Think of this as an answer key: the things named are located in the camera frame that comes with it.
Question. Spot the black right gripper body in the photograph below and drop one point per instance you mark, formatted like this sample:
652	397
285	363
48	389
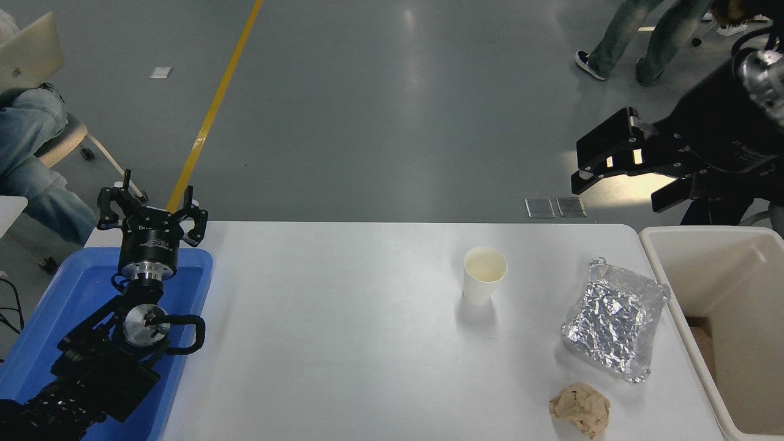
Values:
716	135

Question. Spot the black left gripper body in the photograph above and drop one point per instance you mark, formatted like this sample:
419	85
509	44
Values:
150	242

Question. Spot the white paper cup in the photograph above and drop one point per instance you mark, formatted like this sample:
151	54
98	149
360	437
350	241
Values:
479	288

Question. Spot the beige chair with castors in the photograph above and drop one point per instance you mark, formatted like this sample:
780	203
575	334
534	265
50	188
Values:
67	138

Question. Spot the blue plastic tray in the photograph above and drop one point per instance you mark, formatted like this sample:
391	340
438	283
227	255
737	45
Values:
67	294

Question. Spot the large pale bin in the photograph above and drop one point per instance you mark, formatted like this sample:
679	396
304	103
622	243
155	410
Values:
735	288

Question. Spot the small white side table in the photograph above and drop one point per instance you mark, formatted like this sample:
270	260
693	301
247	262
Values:
11	214

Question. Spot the brown furry dark object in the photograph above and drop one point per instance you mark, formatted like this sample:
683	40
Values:
732	11

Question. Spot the white paper scrap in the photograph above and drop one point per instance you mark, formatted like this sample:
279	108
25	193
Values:
161	71

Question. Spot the crumpled foil tray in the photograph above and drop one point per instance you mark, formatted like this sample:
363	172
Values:
612	318

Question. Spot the silver laptop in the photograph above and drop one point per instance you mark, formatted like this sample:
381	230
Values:
27	55

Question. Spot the crumpled tan paper ball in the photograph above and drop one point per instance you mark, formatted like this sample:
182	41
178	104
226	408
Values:
580	409

